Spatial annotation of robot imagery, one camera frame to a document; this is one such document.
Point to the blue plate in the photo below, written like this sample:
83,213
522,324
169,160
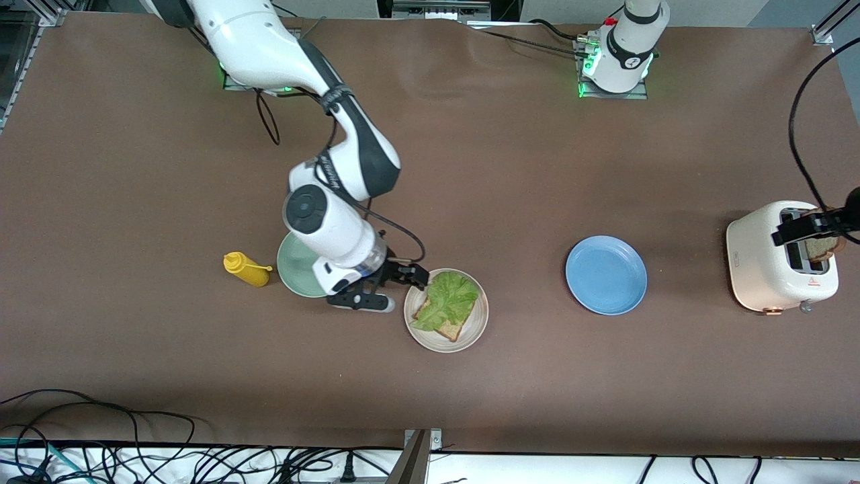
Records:
605,275

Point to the yellow squeeze bottle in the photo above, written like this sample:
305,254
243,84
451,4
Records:
252,272

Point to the brown bread slice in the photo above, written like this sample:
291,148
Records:
451,331
821,250

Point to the mint green plate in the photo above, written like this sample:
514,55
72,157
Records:
295,275

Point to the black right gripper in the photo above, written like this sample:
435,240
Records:
392,272

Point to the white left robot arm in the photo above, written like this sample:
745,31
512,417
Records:
625,54

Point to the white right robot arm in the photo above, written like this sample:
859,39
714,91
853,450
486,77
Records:
336,222

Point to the aluminium frame rail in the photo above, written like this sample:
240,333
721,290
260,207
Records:
821,33
54,7

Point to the metal equipment rack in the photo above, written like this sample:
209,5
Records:
440,8

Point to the aluminium profile bar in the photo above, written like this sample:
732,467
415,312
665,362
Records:
411,464

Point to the black power plug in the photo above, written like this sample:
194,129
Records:
348,470

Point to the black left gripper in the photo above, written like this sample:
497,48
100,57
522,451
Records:
808,227

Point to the beige plate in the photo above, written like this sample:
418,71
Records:
420,336

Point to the green lettuce leaf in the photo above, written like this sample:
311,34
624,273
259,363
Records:
450,296

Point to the white toaster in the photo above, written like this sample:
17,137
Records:
756,269

